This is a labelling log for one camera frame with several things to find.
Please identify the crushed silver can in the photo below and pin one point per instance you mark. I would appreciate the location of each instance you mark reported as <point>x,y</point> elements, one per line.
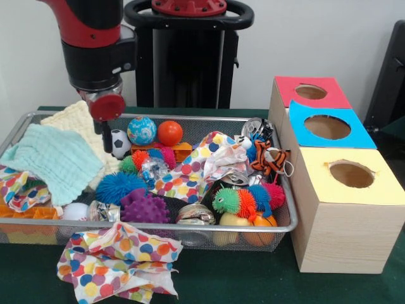
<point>235,179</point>

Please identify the green cloth side table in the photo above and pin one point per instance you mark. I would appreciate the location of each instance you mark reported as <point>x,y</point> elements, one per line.
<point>395,130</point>

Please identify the rainbow spiky caterpillar toy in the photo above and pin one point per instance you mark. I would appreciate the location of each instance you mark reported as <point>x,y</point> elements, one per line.
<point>243,201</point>

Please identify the small orange basketball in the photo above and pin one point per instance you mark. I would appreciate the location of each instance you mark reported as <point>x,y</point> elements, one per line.
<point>261,225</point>

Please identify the small red ball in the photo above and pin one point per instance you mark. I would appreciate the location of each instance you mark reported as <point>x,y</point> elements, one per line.
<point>169,133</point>

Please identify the orange striped tiger toy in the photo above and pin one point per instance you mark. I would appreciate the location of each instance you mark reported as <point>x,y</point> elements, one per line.
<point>271,158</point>

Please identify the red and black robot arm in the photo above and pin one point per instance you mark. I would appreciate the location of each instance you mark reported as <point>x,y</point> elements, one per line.
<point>95,38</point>

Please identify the small globe print ball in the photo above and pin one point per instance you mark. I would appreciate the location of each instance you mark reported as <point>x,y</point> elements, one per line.
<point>142,130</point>

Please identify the black upright panel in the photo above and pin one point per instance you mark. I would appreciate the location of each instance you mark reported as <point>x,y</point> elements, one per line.
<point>392,82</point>

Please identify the mint green knitted cloth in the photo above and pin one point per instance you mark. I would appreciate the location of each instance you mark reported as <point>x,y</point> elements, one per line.
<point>54,161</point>

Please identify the dented silver can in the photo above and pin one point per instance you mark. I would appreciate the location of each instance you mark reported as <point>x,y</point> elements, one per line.
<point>195,214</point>

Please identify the orange toy building block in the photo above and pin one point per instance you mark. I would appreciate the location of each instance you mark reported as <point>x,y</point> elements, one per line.
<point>25,215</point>

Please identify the purple spiky ball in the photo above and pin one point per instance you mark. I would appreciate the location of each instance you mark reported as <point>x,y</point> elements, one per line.
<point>145,208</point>

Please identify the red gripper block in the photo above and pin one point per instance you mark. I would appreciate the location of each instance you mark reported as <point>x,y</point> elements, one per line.
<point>106,106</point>

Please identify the wooden box with three holes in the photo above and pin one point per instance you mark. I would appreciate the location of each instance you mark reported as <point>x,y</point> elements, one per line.
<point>342,221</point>

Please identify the white knitted cloth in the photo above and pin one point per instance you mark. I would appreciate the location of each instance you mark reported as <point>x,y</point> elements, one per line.
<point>76,126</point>

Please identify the blue spiky ball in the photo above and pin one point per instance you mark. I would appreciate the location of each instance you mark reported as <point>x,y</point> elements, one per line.
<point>117,187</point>

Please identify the small white baseball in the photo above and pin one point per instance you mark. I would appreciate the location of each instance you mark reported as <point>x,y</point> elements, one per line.
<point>74,211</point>

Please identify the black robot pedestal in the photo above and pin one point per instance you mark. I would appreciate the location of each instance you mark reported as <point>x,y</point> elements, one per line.
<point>183,63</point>

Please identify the small soccer ball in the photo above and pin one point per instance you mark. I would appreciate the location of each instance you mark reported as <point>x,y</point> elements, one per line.
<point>121,144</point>

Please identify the polka dot cloth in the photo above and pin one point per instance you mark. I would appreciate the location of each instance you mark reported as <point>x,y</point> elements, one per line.
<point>120,263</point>
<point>196,168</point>
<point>19,189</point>

